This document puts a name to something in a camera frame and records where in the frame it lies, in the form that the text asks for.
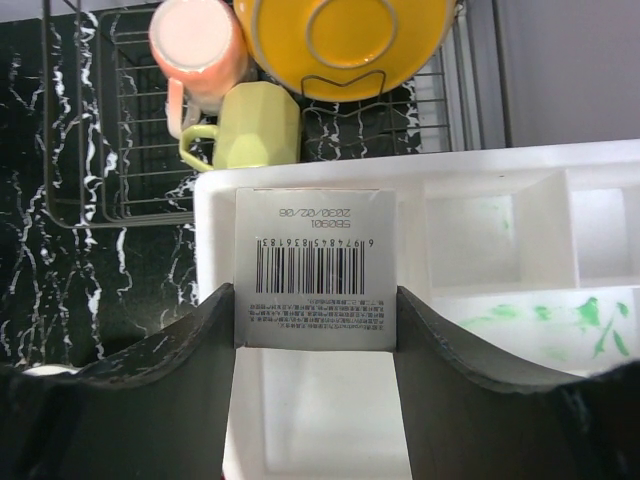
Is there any yellow plate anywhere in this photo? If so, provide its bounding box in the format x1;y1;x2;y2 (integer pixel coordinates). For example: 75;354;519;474
233;0;455;102

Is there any white barcode box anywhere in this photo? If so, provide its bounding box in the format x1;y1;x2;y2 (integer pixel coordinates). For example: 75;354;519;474
234;188;397;351

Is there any white drawer organizer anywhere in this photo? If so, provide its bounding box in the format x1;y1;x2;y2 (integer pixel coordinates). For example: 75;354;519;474
194;140;639;479

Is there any black wire dish rack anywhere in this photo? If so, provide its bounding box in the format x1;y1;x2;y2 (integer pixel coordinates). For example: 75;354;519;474
42;0;514;231

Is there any white plastic basin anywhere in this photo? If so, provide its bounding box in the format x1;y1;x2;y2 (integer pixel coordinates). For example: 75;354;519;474
23;364;80;376

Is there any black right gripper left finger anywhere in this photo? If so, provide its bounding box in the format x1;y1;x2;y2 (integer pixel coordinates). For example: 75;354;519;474
1;284;236;479

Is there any green plastic cup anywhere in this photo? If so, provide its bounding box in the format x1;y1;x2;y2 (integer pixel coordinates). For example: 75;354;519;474
179;81;302;172

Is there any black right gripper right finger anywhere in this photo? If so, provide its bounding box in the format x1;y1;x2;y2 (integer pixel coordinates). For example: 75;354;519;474
394;288;639;479

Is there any pink plastic cup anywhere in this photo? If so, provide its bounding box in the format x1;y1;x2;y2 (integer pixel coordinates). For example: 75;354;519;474
148;0;250;139

